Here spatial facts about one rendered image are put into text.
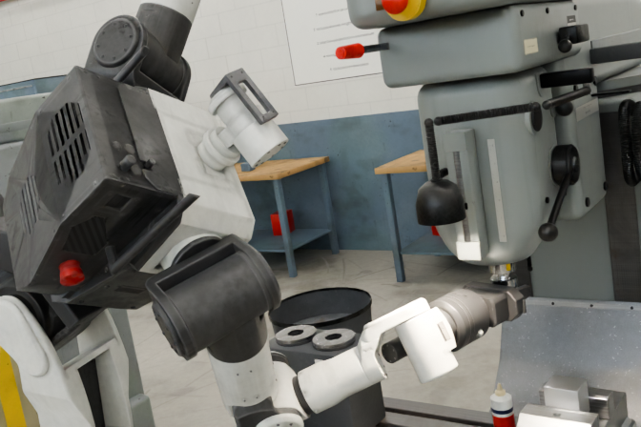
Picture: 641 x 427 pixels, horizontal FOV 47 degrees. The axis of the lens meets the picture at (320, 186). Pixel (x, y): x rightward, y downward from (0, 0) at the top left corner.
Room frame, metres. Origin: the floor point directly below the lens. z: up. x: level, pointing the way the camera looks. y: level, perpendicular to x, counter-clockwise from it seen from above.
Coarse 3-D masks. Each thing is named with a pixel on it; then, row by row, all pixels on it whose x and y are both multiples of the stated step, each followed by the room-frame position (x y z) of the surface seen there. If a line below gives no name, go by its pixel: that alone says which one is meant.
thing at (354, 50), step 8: (344, 48) 1.11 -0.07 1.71; (352, 48) 1.12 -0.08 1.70; (360, 48) 1.14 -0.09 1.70; (368, 48) 1.17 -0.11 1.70; (376, 48) 1.19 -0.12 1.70; (384, 48) 1.21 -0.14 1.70; (336, 56) 1.12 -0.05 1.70; (344, 56) 1.11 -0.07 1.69; (352, 56) 1.12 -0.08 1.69; (360, 56) 1.14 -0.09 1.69
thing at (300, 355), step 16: (288, 336) 1.51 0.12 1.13; (304, 336) 1.49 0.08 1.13; (320, 336) 1.47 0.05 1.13; (336, 336) 1.48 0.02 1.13; (352, 336) 1.45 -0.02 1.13; (288, 352) 1.46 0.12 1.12; (304, 352) 1.44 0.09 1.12; (320, 352) 1.42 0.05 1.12; (336, 352) 1.41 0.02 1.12; (304, 368) 1.44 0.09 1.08; (352, 400) 1.39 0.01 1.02; (368, 400) 1.43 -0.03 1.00; (320, 416) 1.43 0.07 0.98; (336, 416) 1.40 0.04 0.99; (352, 416) 1.38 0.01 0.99; (368, 416) 1.42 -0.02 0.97; (384, 416) 1.47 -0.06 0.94
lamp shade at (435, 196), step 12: (432, 180) 1.08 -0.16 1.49; (444, 180) 1.07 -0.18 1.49; (420, 192) 1.07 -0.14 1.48; (432, 192) 1.06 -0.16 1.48; (444, 192) 1.05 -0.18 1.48; (456, 192) 1.06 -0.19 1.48; (420, 204) 1.07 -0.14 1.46; (432, 204) 1.05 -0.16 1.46; (444, 204) 1.05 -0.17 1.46; (456, 204) 1.05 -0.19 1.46; (420, 216) 1.07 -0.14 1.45; (432, 216) 1.05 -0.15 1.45; (444, 216) 1.05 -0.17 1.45; (456, 216) 1.05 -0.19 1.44
